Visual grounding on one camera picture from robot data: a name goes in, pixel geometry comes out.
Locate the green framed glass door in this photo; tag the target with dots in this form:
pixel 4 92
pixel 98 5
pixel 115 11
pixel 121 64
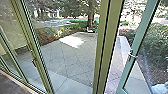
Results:
pixel 143 36

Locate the metal garden bench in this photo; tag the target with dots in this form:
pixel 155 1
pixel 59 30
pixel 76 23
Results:
pixel 90 30

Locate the green framed window wall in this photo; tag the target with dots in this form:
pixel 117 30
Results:
pixel 106 43

